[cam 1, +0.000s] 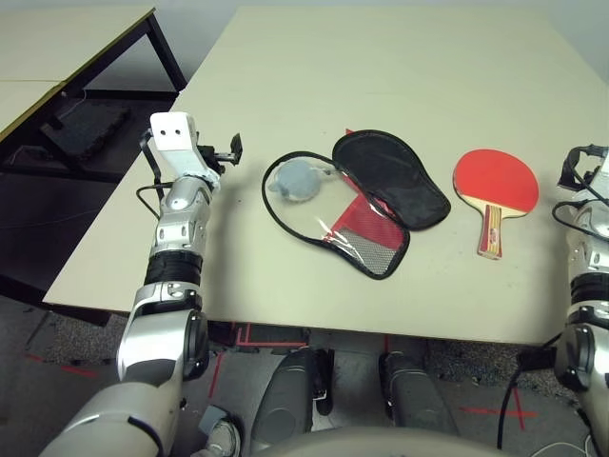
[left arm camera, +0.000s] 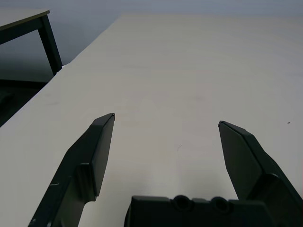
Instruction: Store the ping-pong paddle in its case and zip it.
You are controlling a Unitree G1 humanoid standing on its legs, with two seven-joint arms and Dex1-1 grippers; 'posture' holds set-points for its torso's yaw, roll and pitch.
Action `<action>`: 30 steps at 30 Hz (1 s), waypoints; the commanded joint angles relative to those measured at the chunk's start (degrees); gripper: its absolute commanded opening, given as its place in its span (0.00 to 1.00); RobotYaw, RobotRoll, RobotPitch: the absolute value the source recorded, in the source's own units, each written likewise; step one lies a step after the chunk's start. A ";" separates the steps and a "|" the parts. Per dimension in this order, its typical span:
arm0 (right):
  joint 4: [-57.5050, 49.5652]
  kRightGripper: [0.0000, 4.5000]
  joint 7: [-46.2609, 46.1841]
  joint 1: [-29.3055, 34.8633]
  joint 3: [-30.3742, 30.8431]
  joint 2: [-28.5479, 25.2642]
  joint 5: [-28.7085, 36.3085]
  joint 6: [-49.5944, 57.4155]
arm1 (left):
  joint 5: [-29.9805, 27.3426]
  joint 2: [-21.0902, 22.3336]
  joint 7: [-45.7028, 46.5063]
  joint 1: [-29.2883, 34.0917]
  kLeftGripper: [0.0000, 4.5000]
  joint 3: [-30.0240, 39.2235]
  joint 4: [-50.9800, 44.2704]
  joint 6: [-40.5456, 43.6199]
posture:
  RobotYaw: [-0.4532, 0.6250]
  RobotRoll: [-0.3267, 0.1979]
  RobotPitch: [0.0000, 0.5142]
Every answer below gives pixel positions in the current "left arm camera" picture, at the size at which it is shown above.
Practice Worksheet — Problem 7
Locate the beige side table black frame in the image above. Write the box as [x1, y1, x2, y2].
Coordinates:
[0, 9, 63, 89]

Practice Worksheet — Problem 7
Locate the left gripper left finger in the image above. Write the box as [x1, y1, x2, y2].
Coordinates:
[28, 113, 116, 227]

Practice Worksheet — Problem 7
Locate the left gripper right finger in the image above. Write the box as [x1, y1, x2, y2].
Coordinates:
[217, 120, 303, 227]

